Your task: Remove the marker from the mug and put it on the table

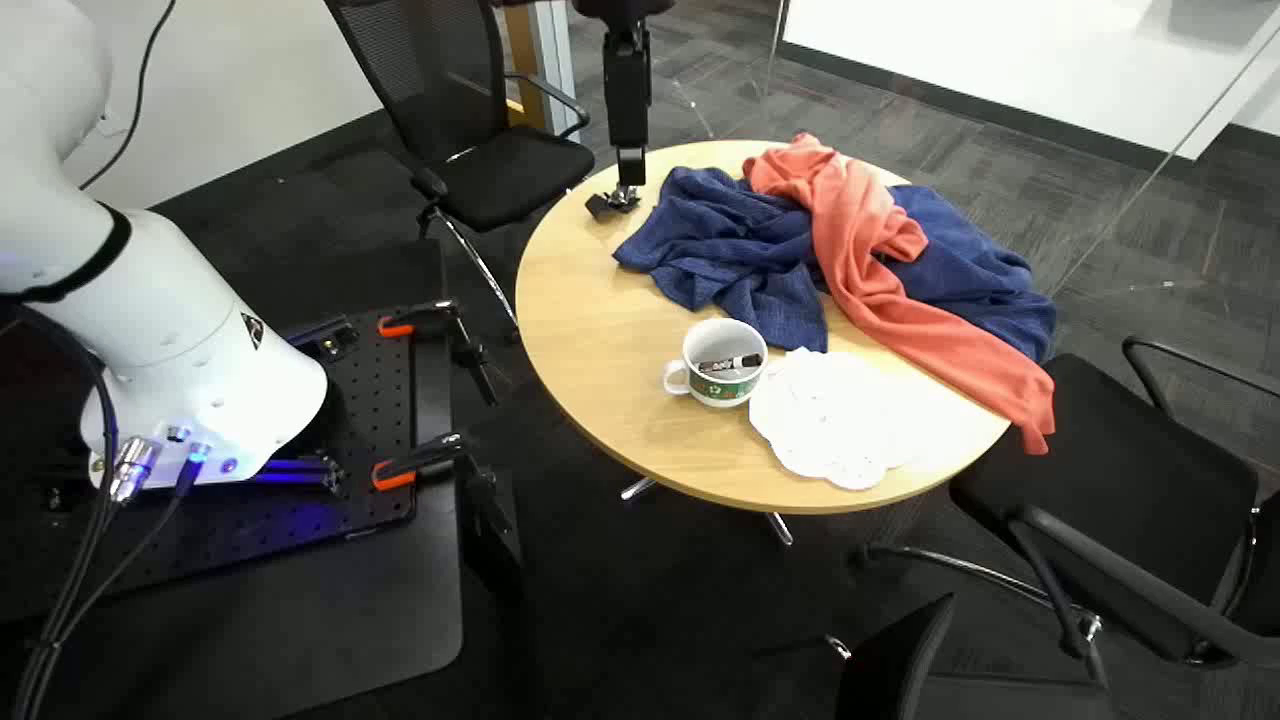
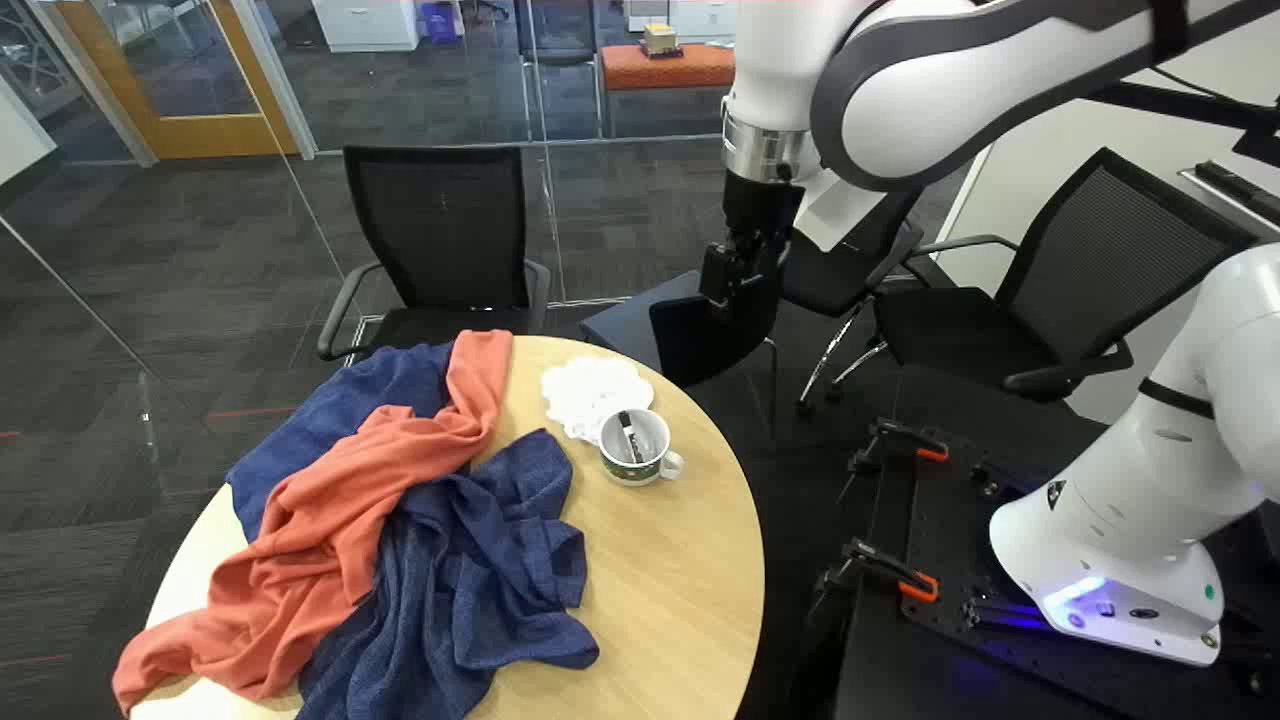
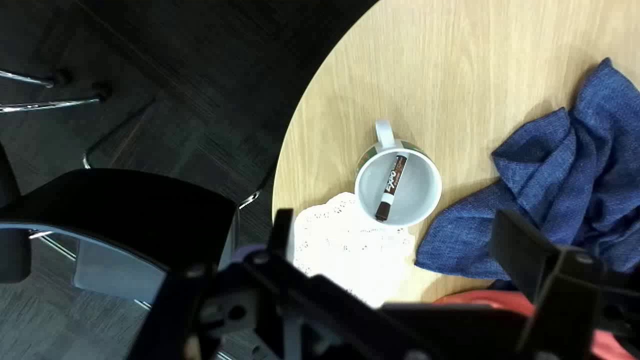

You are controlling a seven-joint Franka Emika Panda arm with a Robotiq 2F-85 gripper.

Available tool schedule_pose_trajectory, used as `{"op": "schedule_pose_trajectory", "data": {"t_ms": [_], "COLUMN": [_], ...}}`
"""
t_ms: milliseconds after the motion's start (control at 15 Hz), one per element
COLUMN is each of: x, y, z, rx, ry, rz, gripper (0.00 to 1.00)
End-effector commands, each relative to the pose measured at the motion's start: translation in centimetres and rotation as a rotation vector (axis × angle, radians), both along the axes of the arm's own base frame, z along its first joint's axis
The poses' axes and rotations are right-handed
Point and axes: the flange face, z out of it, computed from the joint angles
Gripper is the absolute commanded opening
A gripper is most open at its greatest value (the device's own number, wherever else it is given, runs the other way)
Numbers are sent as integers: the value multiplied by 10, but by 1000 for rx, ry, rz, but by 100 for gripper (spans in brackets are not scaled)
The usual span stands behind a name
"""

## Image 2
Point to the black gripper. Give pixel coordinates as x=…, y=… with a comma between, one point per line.
x=754, y=234

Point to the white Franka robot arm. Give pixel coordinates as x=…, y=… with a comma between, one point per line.
x=961, y=82

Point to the white mug with green band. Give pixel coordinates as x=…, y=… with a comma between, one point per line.
x=624, y=471

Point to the white lace doily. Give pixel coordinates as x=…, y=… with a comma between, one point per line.
x=582, y=394

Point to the black and orange clamp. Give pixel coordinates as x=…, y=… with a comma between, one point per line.
x=913, y=448
x=904, y=582

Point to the orange bench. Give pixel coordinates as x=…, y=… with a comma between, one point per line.
x=666, y=68

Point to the stack of books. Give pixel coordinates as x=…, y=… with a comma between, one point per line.
x=661, y=42

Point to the navy blue towel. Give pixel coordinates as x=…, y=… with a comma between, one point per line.
x=481, y=587

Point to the black robot cart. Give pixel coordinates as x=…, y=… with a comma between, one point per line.
x=904, y=667

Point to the medium blue towel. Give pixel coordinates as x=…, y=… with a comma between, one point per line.
x=335, y=412

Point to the orange towel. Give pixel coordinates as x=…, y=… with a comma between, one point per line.
x=335, y=520

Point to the white cabinet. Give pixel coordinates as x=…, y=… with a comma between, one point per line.
x=367, y=25

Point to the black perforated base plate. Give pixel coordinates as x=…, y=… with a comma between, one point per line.
x=952, y=532

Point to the wooden door frame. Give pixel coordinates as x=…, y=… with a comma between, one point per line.
x=202, y=132

